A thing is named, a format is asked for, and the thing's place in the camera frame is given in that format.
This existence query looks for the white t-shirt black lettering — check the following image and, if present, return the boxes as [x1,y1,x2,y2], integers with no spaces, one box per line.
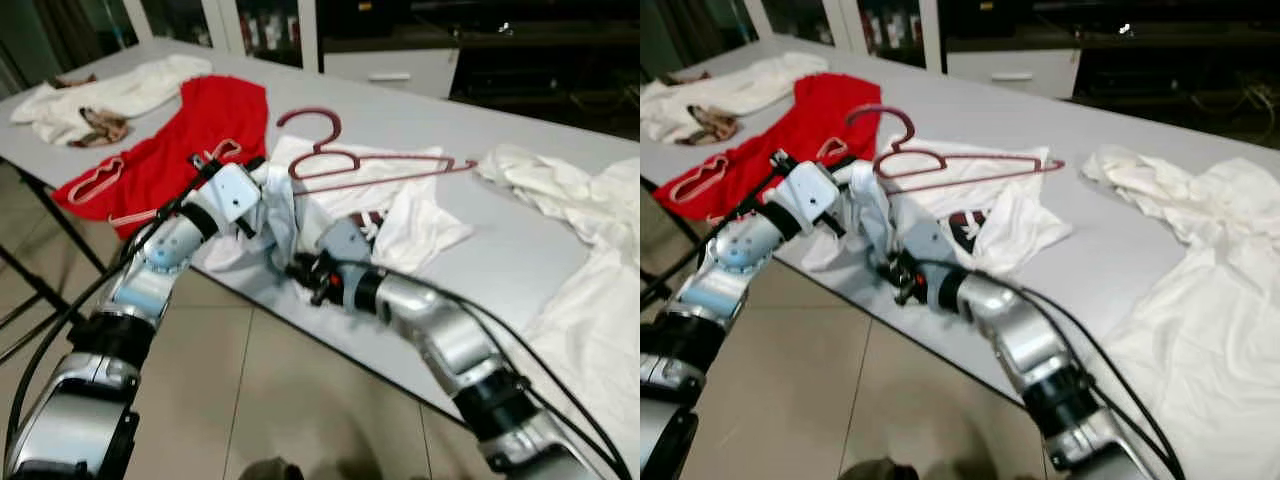
[205,135,476,276]
[800,135,1073,276]

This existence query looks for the red plastic clothes hanger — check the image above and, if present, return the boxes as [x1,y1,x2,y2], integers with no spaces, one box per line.
[277,107,479,196]
[845,105,1066,183]

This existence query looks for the plain white t-shirt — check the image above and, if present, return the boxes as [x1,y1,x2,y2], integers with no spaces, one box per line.
[1080,143,1280,480]
[475,143,641,480]

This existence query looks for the red garment white trim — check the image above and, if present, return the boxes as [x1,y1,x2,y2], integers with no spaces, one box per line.
[50,75,269,239]
[665,72,883,226]

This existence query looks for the cream garment brown patterned trim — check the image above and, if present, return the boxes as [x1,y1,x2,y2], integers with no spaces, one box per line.
[640,52,829,146]
[10,55,213,149]

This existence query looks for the white glass door cabinet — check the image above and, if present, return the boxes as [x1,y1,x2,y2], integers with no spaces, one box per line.
[745,0,946,71]
[120,0,321,71]

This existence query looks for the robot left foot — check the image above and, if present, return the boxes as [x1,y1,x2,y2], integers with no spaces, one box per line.
[838,458,923,480]
[240,458,303,480]

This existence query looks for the grey table black legs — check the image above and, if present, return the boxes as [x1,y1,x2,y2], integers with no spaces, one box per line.
[0,38,641,431]
[640,35,1280,431]

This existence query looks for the dark TV stand white drawers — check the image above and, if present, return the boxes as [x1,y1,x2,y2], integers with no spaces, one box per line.
[940,0,1280,121]
[318,0,641,111]

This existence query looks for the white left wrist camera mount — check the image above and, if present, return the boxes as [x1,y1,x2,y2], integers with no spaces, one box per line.
[205,165,263,226]
[785,162,843,223]

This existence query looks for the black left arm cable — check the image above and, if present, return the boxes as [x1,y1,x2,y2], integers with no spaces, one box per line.
[640,160,791,311]
[0,165,216,471]

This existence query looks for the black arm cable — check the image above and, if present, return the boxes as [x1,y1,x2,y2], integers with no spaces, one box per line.
[380,270,633,480]
[640,160,791,311]
[0,165,216,471]
[1000,285,1186,480]

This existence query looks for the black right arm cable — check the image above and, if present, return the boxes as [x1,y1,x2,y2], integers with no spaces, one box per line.
[380,270,633,480]
[1000,285,1186,480]

